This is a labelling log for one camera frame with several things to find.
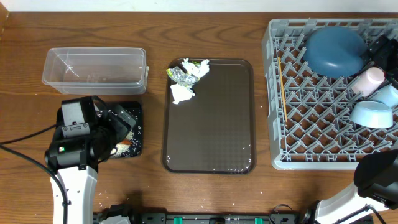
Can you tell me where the white rice pile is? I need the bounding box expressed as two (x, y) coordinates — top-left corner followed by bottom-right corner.
(95, 105), (142, 158)

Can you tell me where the pale pink cup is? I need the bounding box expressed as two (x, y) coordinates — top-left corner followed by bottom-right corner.
(351, 67), (385, 97)

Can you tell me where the light blue cup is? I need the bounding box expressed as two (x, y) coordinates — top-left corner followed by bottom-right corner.
(370, 84), (398, 108)

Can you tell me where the dark blue plate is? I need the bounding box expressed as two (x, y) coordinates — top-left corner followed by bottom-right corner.
(303, 27), (367, 78)

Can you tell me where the light blue bowl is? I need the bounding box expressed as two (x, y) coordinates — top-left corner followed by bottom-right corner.
(349, 101), (394, 128)

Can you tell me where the white tissue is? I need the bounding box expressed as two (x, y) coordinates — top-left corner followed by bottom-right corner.
(182, 58), (210, 78)
(170, 84), (195, 105)

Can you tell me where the foil wrapper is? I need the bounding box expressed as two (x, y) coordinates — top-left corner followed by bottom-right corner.
(166, 67), (199, 88)

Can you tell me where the wooden chopstick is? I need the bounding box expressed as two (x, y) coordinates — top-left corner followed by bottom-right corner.
(277, 57), (287, 122)

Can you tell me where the orange carrot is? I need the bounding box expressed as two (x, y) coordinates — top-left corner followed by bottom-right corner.
(120, 139), (132, 145)

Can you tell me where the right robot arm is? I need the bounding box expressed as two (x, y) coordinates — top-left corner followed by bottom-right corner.
(301, 35), (397, 223)

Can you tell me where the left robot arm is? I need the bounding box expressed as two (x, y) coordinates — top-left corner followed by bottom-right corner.
(45, 96), (136, 223)

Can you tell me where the black waste tray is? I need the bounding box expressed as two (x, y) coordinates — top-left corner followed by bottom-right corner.
(55, 101), (144, 160)

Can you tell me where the grey dishwasher rack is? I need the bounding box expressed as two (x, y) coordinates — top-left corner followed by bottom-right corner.
(262, 18), (397, 170)

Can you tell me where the clear plastic bin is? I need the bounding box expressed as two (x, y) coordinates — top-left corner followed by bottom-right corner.
(42, 47), (149, 95)

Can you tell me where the crumpled white tissue top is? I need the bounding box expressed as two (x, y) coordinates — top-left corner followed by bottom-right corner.
(182, 58), (210, 78)

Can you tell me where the dark brown serving tray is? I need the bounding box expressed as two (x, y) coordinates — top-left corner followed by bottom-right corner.
(162, 59), (256, 175)

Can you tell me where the left black cable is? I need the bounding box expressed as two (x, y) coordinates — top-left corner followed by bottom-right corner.
(0, 124), (69, 224)

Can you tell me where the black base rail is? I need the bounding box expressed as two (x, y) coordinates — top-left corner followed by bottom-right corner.
(92, 205), (299, 224)

